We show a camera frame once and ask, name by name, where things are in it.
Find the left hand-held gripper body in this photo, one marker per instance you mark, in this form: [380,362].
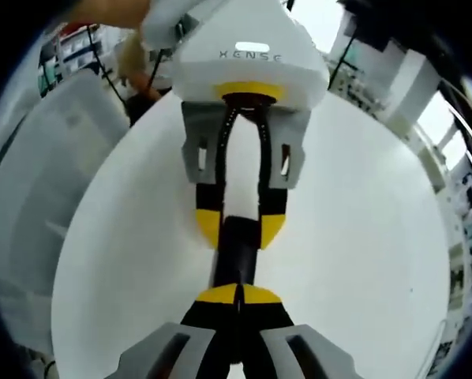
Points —
[248,75]

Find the white ceiling light strip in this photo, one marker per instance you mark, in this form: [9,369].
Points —
[469,118]

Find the black monitor on stand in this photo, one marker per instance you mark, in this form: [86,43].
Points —
[344,55]

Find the cluttered workbench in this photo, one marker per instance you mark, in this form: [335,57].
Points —
[358,79]

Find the black remote control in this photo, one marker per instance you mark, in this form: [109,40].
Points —
[236,256]

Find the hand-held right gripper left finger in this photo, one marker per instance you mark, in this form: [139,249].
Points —
[204,316]

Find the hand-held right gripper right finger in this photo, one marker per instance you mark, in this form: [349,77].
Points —
[267,316]

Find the storage shelf rack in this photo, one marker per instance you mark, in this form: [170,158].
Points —
[70,51]

